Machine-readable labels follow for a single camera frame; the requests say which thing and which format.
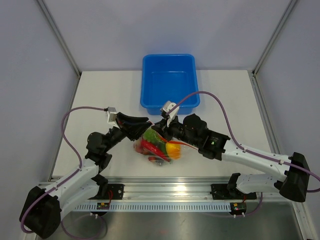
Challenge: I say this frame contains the aluminium frame post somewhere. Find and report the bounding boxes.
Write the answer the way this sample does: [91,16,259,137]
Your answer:
[252,0,299,77]
[35,0,82,79]

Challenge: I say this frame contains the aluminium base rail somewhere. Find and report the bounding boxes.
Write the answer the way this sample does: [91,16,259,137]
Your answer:
[34,176,306,203]

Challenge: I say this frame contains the left aluminium frame post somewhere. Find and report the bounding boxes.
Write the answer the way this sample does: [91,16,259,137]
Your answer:
[35,0,82,79]

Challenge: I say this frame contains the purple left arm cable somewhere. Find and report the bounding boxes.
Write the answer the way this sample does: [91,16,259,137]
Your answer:
[19,106,109,239]

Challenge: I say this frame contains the red yellow fake grapes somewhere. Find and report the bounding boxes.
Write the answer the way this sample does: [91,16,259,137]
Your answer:
[133,143,150,156]

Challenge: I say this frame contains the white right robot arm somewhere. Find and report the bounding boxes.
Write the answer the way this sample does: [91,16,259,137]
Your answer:
[152,114,310,203]

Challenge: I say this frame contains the blue plastic bin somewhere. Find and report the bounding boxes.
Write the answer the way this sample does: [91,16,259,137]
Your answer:
[140,54,199,115]

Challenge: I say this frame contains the red fake chili pepper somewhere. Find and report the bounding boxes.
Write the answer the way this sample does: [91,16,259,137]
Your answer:
[141,139,169,162]

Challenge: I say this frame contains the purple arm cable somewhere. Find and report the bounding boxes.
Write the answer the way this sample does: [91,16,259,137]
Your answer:
[19,106,109,239]
[164,91,320,217]

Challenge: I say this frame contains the clear zip top bag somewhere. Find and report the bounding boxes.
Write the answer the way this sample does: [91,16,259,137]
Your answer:
[133,121,198,166]

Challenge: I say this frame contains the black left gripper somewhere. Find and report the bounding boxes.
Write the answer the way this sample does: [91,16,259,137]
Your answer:
[102,112,152,153]

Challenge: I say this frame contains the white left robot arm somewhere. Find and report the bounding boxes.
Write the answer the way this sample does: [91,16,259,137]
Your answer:
[19,108,152,239]

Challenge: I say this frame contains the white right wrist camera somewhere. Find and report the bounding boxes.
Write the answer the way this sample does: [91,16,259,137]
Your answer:
[160,101,180,127]

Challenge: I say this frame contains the yellow fake bell pepper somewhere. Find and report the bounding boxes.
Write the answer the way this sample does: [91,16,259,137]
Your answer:
[165,142,181,160]

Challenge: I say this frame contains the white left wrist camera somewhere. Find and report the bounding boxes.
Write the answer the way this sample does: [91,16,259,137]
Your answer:
[104,106,119,128]

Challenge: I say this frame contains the right aluminium frame post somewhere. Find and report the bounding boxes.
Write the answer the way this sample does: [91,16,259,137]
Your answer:
[252,0,299,77]

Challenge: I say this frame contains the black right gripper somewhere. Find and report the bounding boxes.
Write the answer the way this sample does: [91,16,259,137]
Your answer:
[152,114,201,148]

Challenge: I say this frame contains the white slotted cable duct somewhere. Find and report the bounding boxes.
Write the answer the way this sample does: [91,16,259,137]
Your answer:
[74,201,231,213]

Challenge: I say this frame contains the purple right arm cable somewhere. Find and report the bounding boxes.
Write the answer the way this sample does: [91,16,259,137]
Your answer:
[164,91,320,217]

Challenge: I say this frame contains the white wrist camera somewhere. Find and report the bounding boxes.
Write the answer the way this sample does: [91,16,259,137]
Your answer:
[160,101,180,127]
[104,106,119,128]

